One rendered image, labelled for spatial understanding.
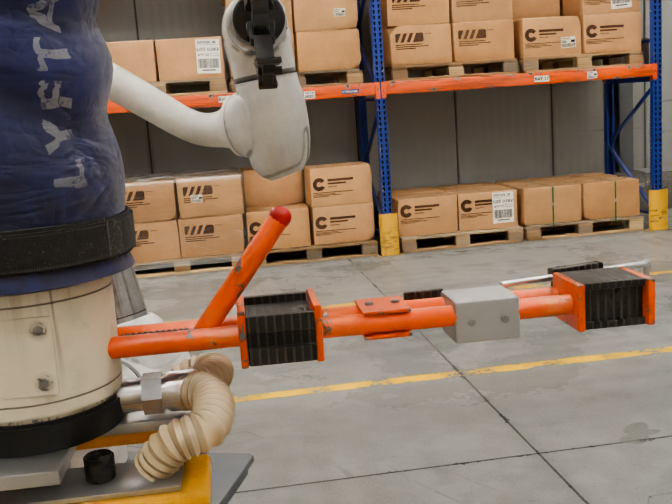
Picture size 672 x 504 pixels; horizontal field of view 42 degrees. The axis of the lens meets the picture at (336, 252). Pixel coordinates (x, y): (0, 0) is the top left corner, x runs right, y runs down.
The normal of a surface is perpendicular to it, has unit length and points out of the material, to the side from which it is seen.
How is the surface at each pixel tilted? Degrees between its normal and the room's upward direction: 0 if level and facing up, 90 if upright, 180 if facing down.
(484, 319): 90
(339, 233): 92
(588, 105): 90
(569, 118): 90
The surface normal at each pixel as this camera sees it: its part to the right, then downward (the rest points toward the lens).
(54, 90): 0.75, 0.36
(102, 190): 0.87, 0.01
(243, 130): -0.49, 0.29
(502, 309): 0.12, 0.16
